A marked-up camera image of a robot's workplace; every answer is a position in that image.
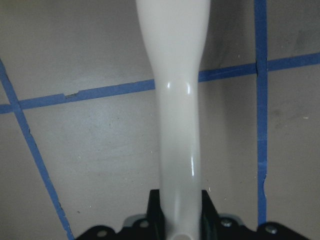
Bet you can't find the beige hand brush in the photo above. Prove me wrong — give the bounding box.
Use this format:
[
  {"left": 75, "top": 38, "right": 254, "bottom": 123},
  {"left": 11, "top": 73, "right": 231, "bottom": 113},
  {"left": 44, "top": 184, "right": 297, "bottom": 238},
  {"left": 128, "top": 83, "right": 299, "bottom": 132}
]
[{"left": 136, "top": 0, "right": 211, "bottom": 240}]

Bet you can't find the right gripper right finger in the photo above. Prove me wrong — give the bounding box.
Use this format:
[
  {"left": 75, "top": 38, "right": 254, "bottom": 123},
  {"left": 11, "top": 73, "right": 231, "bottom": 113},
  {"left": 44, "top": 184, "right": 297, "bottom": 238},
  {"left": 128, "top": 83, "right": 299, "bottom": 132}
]
[{"left": 201, "top": 190, "right": 220, "bottom": 228}]

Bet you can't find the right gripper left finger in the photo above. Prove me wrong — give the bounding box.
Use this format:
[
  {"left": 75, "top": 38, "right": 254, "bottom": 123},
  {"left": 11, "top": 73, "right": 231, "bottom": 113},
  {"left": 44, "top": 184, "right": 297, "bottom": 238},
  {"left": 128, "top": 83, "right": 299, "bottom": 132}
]
[{"left": 146, "top": 189, "right": 165, "bottom": 228}]

